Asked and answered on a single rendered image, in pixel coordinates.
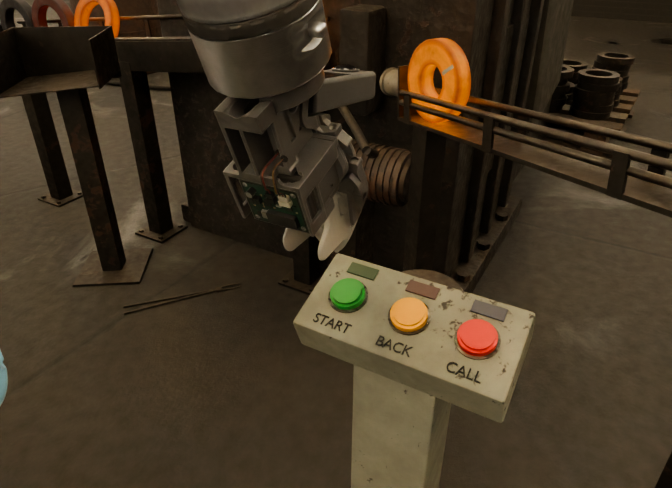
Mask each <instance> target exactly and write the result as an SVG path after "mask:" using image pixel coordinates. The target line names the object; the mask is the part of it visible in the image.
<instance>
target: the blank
mask: <svg viewBox="0 0 672 488"><path fill-rule="evenodd" d="M436 67H437V68H438V69H439V71H440V73H441V76H442V90H441V93H440V95H438V93H437V92H436V90H435V87H434V83H433V75H434V71H435V69H436ZM408 89H409V91H411V92H415V93H418V94H422V95H426V96H430V97H434V98H438V99H441V100H445V101H449V102H453V103H457V104H460V105H464V106H466V104H467V102H468V99H469V96H470V90H471V72H470V67H469V63H468V60H467V57H466V55H465V53H464V52H463V50H462V49H461V47H460V46H459V45H458V44H457V43H456V42H454V41H453V40H451V39H448V38H435V39H428V40H425V41H424V42H422V43H421V44H420V45H419V46H418V47H417V48H416V49H415V51H414V52H413V54H412V57H411V60H410V63H409V68H408ZM412 102H413V103H417V104H420V105H424V106H427V107H431V108H434V109H437V110H441V111H444V112H448V113H451V114H454V115H458V116H459V115H460V114H461V112H459V111H455V110H452V109H448V108H444V107H441V106H437V105H434V104H430V103H427V102H423V101H420V100H416V99H412ZM416 111H417V112H418V113H419V115H420V116H421V117H422V118H424V119H425V120H427V121H429V122H432V123H439V122H445V121H450V120H447V119H444V118H441V117H437V116H434V115H431V114H428V113H424V112H421V111H418V110H416Z"/></svg>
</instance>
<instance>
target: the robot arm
mask: <svg viewBox="0 0 672 488"><path fill-rule="evenodd" d="M176 2H177V4H178V7H179V9H180V12H181V14H182V17H183V19H184V21H185V24H186V26H187V29H188V31H189V34H190V36H191V39H192V41H193V44H194V46H195V49H196V51H197V54H198V56H199V59H200V61H201V64H202V66H203V69H204V71H205V74H206V76H207V79H208V81H209V84H210V86H211V87H212V88H213V89H214V90H215V91H216V92H219V93H221V94H224V95H226V96H228V97H227V98H226V99H225V100H224V101H223V102H222V103H221V104H220V105H219V106H218V107H217V108H216V109H215V110H214V113H215V116H216V118H217V121H218V123H219V126H220V128H221V130H222V133H223V135H224V138H225V140H226V143H227V145H228V148H229V150H230V152H231V155H232V157H233V160H232V161H231V163H230V164H229V165H228V166H227V167H226V168H225V169H224V171H223V174H224V176H225V178H226V181H227V183H228V185H229V188H230V190H231V192H232V194H233V197H234V199H235V201H236V204H237V206H238V208H239V210H240V213H241V215H242V217H243V218H245V219H246V217H247V216H248V215H249V214H250V212H251V211H252V213H253V216H254V218H255V219H257V220H260V221H264V222H268V223H271V224H275V225H279V226H283V227H286V229H285V232H284V235H283V240H282V241H283V245H284V248H285V249H286V250H287V251H293V250H294V249H295V248H297V247H298V246H299V245H300V244H301V243H303V242H304V241H305V240H306V239H307V238H309V237H310V236H312V237H314V236H315V237H316V238H317V239H318V240H319V241H320V243H319V246H318V258H319V260H325V259H326V258H327V257H328V256H329V255H330V254H331V253H332V252H336V253H338V252H339V251H340V250H342V249H343V248H344V247H345V245H346V244H347V242H348V241H349V239H350V237H351V235H352V233H353V231H354V228H355V226H356V223H357V221H358V218H359V216H360V214H361V212H362V209H363V206H364V204H365V201H366V198H367V195H368V181H367V177H366V174H365V172H364V169H363V165H362V162H363V159H362V158H361V157H356V153H355V149H354V147H353V145H352V143H351V142H352V140H353V138H352V137H351V136H349V135H348V134H347V133H346V132H345V131H344V130H343V129H342V126H341V124H339V123H333V122H330V120H331V118H330V115H329V114H326V113H320V112H323V111H327V110H331V109H334V108H338V107H342V106H349V105H352V104H355V103H357V102H361V101H365V100H369V99H372V98H374V96H375V84H376V74H375V73H374V72H373V71H360V69H358V68H357V67H355V66H353V65H350V64H340V65H337V66H335V67H334V68H332V69H329V70H323V68H324V67H325V66H326V64H327V63H328V61H329V59H330V56H331V54H332V48H331V43H330V38H329V33H328V28H327V23H326V18H325V13H324V7H323V2H322V0H176ZM237 179H238V180H239V182H240V185H241V187H242V189H243V192H244V194H245V197H246V200H245V201H244V203H242V201H241V199H240V196H239V194H238V191H237V189H236V187H235V184H234V182H235V181H236V180H237Z"/></svg>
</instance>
